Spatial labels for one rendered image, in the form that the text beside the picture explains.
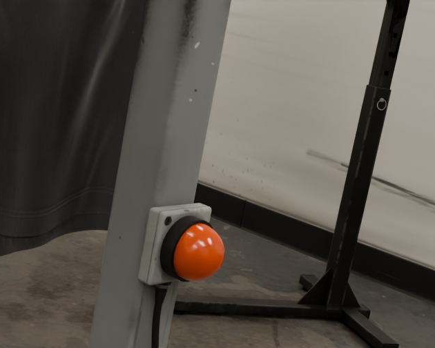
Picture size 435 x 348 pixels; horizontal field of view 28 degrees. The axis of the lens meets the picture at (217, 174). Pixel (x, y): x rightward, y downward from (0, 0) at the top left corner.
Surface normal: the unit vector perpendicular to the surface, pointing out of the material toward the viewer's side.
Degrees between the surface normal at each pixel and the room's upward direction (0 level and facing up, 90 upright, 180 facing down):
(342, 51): 90
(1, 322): 0
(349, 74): 90
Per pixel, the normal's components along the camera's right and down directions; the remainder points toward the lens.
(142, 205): -0.63, 0.04
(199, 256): 0.07, 0.05
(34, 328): 0.18, -0.96
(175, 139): 0.75, 0.26
